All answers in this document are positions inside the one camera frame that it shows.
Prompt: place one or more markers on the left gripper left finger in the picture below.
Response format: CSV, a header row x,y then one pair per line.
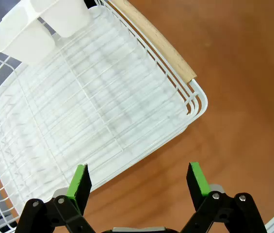
x,y
78,189

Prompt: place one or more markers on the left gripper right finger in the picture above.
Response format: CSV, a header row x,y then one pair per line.
x,y
197,187

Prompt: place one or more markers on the white plastic drip tray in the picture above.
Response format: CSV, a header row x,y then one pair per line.
x,y
107,102

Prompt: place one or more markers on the white cups in rack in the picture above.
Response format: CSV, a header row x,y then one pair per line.
x,y
25,41

